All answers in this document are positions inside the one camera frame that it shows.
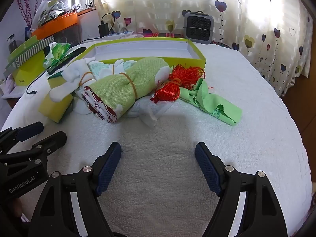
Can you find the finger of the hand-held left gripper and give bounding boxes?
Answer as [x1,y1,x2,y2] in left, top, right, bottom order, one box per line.
[0,122,44,151]
[0,131,68,169]

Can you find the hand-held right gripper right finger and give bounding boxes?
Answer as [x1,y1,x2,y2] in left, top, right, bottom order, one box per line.
[195,142,288,237]

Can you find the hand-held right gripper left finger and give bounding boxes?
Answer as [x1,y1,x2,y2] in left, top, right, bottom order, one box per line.
[28,142,122,237]

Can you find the light green cloth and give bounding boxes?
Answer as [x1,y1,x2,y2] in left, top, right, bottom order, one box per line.
[178,78,242,126]

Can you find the green towel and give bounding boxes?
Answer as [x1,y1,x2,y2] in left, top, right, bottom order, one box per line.
[81,57,171,124]

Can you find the red string bundle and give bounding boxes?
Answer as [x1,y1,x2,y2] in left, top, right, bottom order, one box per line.
[151,64,214,103]

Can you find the green cardboard box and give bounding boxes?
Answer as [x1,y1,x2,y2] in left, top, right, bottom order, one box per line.
[79,38,207,73]

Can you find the clear plastic bag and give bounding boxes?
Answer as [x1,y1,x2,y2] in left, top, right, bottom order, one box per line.
[130,101,174,128]

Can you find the green striped box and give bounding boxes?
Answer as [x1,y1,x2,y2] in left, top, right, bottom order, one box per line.
[4,35,55,87]

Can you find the green and white wrapper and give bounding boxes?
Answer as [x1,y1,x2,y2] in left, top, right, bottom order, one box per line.
[43,42,72,68]

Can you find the dark glass jar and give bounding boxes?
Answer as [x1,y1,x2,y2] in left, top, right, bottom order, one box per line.
[7,33,19,54]

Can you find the orange tray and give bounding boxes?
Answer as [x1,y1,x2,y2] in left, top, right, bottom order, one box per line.
[31,12,78,40]

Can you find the pink flower branches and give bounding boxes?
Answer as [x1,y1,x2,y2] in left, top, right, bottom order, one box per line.
[16,0,55,30]

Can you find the pile of white bags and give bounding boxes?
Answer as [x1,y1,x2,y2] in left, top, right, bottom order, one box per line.
[37,0,82,26]

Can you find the black charger adapter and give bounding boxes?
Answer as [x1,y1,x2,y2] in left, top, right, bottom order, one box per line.
[98,13,117,37]

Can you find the white power strip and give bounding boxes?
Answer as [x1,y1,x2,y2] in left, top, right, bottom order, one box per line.
[109,28,137,36]

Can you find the plaid cloth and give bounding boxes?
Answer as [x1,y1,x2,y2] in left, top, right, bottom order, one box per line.
[142,29,238,49]

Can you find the grey portable heater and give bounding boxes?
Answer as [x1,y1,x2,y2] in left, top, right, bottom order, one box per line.
[183,11,215,44]

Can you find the heart print curtain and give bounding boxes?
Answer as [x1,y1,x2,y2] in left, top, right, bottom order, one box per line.
[94,0,314,97]

